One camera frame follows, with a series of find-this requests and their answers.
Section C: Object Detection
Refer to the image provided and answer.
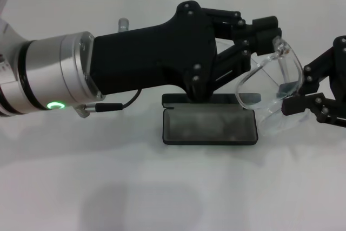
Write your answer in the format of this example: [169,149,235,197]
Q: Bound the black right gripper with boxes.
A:
[207,27,346,128]

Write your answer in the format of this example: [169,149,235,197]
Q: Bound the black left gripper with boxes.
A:
[88,0,220,101]

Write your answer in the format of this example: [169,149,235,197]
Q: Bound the clear plastic glasses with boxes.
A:
[234,35,303,134]

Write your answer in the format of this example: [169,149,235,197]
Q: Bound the black glasses case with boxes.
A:
[161,93,259,146]

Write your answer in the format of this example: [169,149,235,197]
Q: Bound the black left arm cable with plug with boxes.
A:
[75,88,142,118]

